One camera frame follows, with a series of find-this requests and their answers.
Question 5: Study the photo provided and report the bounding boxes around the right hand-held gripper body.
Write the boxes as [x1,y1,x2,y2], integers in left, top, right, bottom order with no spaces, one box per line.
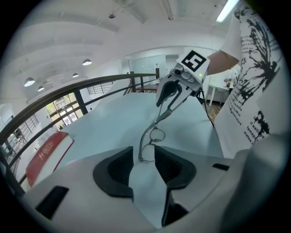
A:
[169,50,211,97]

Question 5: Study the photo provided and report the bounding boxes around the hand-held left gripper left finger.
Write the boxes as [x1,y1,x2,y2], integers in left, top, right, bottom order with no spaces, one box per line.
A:
[22,146,162,233]

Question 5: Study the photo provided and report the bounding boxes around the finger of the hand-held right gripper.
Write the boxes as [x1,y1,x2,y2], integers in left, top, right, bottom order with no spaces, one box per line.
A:
[156,76,183,108]
[168,84,194,112]

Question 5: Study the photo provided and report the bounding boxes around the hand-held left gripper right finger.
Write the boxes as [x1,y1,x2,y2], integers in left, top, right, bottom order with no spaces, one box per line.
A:
[154,145,236,228]

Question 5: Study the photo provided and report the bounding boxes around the black eyeglasses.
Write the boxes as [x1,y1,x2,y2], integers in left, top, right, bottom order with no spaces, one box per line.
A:
[138,90,181,163]

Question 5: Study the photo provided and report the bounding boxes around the person's right forearm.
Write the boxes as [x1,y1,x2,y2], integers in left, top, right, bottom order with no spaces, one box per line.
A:
[206,51,241,76]

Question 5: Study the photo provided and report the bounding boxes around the white side table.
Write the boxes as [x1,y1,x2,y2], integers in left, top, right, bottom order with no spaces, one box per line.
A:
[207,83,231,107]

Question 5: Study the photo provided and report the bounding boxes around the red hardcover book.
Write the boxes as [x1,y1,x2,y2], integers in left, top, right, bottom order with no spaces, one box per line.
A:
[25,131,75,189]

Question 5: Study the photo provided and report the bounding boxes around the fluorescent ceiling light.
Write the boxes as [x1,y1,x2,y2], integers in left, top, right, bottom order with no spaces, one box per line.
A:
[215,0,240,23]

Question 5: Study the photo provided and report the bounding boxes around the person in printed white shirt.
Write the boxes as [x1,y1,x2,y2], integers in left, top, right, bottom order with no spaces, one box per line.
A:
[213,4,287,160]

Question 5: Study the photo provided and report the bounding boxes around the light blue table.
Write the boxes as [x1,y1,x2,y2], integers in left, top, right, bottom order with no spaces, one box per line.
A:
[0,72,160,190]

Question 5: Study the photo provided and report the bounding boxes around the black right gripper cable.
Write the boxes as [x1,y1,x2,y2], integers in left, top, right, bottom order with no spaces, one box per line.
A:
[197,87,216,128]

